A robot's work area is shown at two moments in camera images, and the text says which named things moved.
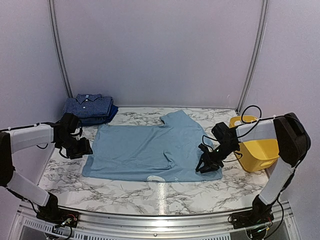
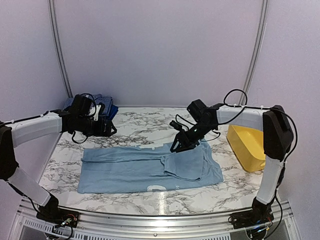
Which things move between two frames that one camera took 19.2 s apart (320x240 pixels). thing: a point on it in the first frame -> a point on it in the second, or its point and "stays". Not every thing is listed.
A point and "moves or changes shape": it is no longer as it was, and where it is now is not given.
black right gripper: [207, 158] -> [183, 138]
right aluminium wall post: [259, 39] stays
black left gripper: [85, 149] -> [100, 131]
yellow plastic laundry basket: [255, 155] stays
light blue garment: [170, 149] moves or changes shape
